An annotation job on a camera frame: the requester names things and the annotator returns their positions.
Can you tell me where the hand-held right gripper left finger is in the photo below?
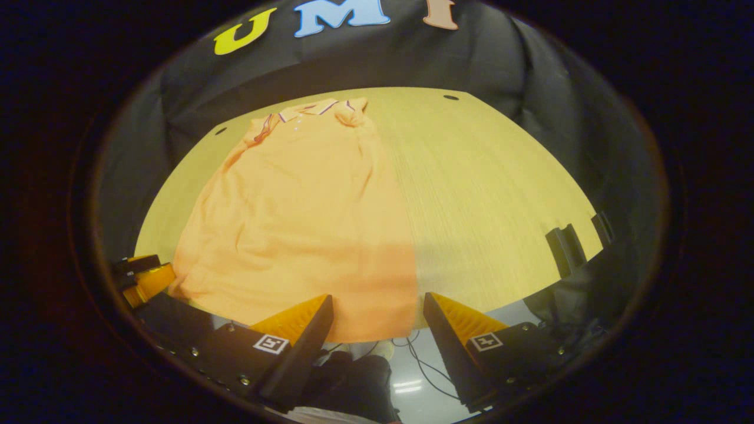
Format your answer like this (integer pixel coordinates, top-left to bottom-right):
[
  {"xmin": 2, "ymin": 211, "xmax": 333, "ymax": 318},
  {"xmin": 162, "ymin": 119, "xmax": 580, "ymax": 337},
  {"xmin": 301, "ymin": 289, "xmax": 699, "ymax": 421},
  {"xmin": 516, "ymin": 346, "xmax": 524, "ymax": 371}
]
[{"xmin": 176, "ymin": 294, "xmax": 335, "ymax": 415}]

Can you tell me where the orange T-shirt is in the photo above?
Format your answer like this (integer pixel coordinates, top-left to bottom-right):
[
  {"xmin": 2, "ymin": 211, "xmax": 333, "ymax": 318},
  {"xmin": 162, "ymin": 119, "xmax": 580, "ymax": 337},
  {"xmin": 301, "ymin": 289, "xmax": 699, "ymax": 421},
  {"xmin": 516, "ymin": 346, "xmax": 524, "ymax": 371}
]
[{"xmin": 168, "ymin": 97, "xmax": 420, "ymax": 344}]

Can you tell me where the black table clamp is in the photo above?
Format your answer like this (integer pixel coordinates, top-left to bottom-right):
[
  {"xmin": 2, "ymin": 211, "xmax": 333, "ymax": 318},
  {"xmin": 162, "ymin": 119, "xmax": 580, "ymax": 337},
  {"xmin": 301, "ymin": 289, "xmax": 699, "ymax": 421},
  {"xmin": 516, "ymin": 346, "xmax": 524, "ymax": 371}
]
[{"xmin": 545, "ymin": 224, "xmax": 588, "ymax": 279}]

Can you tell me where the black floor cable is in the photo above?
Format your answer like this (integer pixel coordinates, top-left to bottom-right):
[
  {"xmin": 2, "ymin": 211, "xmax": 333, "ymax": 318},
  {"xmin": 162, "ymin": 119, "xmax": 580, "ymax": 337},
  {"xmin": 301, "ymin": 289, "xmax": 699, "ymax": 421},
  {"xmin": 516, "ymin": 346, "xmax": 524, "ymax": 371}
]
[{"xmin": 392, "ymin": 330, "xmax": 466, "ymax": 402}]

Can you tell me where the person's dark clothing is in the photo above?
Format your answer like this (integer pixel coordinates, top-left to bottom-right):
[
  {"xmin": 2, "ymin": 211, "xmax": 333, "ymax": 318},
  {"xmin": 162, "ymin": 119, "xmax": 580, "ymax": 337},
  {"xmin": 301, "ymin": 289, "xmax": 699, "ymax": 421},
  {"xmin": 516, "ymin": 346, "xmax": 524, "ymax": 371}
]
[{"xmin": 300, "ymin": 352, "xmax": 402, "ymax": 424}]

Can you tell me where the black backdrop cloth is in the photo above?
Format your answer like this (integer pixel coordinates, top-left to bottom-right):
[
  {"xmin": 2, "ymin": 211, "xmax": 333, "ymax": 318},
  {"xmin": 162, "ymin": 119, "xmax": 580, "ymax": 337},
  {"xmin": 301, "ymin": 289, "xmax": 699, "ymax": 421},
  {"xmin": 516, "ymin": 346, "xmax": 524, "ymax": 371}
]
[{"xmin": 94, "ymin": 0, "xmax": 669, "ymax": 330}]

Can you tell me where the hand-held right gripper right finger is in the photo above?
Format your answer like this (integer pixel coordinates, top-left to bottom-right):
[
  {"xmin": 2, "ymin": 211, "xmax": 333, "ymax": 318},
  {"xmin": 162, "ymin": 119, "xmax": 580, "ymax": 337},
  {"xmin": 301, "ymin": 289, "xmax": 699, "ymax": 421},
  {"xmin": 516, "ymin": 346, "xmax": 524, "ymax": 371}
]
[{"xmin": 422, "ymin": 292, "xmax": 577, "ymax": 414}]

